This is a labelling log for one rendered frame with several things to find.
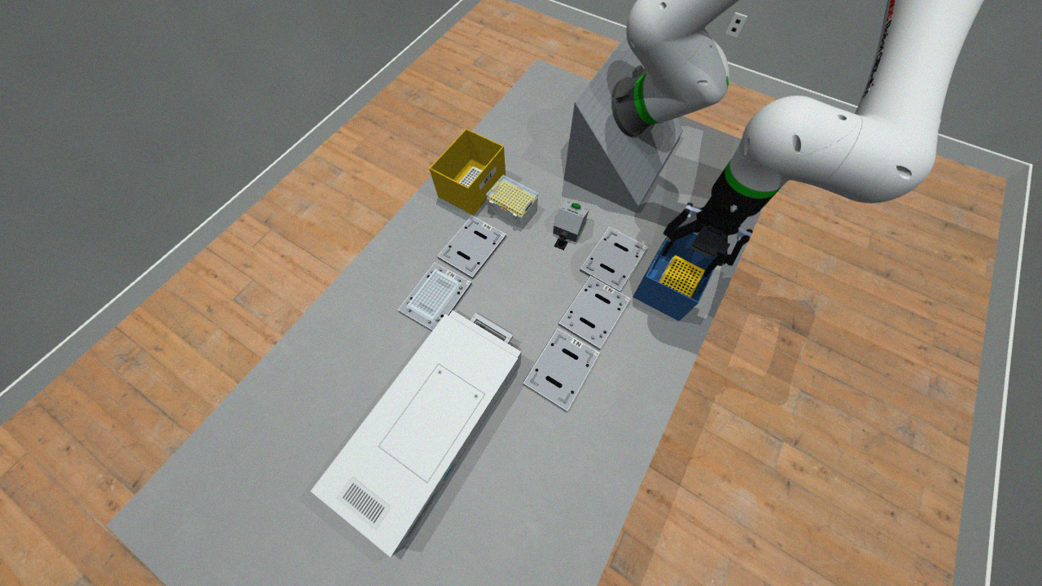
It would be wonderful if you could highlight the blue bin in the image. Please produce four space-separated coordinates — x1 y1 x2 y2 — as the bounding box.
632 233 717 321

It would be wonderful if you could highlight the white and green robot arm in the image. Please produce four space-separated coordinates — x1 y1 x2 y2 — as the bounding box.
611 0 984 217

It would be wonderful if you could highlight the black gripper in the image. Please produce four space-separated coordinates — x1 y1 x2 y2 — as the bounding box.
662 197 753 277

